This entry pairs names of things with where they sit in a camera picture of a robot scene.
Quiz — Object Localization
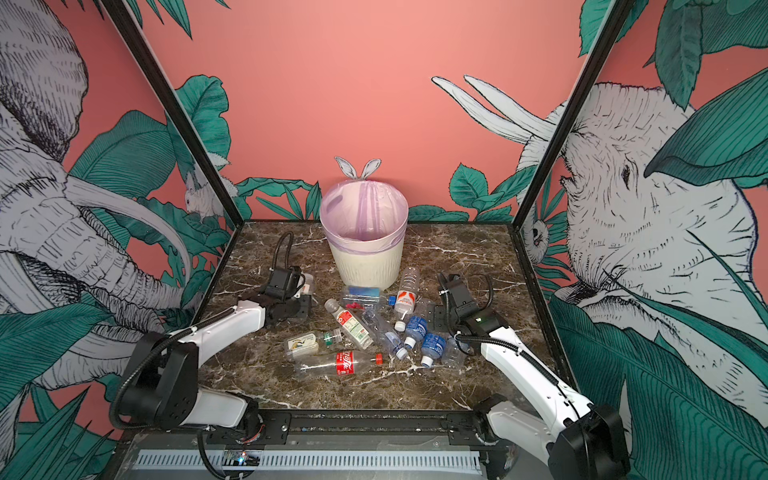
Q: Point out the green cap yellow label bottle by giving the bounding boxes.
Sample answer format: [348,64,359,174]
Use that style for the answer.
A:
[284,329,343,360]

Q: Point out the red white label bottle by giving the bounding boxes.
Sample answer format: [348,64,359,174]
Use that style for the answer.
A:
[394,267,420,332]

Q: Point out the red label cola bottle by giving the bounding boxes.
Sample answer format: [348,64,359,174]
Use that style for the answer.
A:
[295,350,383,378]

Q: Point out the red green label clear bottle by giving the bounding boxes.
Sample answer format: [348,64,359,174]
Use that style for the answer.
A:
[324,298,373,350]

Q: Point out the long clear bottle blue label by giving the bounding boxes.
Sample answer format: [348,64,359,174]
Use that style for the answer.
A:
[361,307,408,360]

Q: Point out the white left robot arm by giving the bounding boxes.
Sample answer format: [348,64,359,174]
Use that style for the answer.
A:
[109,292,313,437]

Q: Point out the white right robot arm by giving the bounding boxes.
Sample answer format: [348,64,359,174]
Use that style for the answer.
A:
[437,273,631,479]

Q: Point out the cream ribbed waste bin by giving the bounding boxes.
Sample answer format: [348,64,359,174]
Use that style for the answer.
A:
[330,241,404,290]

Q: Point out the purple bin liner bag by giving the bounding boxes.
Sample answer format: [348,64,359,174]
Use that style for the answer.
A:
[319,180,409,254]

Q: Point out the crushed clear plastic bottle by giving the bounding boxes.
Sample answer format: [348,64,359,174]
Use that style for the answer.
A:
[441,338,467,369]

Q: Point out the blue label bottle white cap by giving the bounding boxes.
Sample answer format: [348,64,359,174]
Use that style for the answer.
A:
[404,315,428,350]

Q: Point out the flattened bottle blue cap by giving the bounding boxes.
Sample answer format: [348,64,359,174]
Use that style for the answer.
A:
[341,286,395,309]

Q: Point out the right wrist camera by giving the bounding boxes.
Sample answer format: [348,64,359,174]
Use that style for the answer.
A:
[437,273,464,310]

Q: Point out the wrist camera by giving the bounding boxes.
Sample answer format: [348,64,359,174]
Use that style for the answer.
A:
[437,273,464,310]
[263,267,315,300]

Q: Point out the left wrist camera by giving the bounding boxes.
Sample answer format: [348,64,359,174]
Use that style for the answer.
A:
[263,267,315,300]

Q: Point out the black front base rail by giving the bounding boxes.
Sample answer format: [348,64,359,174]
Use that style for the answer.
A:
[255,409,534,447]

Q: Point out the white slotted cable duct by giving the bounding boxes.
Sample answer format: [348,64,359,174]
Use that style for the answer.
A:
[131,449,484,475]

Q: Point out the black left corner frame post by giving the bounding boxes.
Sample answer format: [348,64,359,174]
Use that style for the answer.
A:
[101,1,244,231]

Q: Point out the black corner frame post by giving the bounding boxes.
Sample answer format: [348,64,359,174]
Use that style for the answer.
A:
[101,1,244,231]
[512,0,635,233]

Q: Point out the black right corner frame post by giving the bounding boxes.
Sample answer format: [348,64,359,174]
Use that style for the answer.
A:
[512,0,635,233]

